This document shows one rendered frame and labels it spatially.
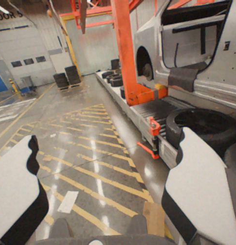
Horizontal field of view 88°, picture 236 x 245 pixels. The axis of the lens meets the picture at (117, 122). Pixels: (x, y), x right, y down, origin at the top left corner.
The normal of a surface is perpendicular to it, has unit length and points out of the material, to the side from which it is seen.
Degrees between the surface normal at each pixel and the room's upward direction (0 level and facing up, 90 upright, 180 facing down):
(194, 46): 87
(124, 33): 90
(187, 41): 87
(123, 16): 90
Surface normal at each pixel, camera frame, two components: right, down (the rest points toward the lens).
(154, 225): -0.18, -0.85
